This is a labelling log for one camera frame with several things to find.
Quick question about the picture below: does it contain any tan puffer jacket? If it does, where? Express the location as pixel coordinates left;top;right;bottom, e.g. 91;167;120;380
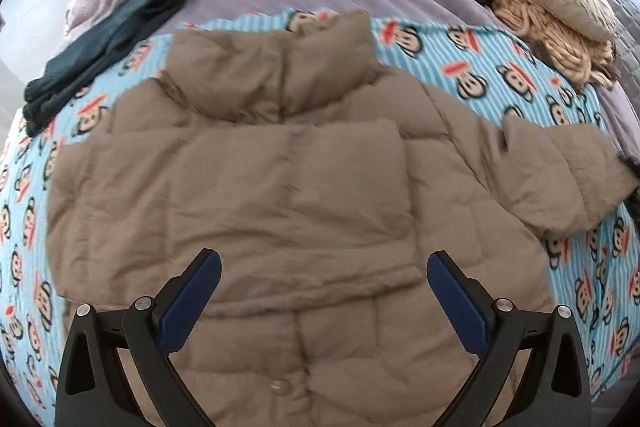
47;12;639;426

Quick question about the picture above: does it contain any blue monkey print blanket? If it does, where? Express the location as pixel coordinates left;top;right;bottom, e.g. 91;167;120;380
1;19;639;426

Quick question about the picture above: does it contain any dark teal folded garment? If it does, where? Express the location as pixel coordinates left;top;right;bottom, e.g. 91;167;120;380
23;0;186;137

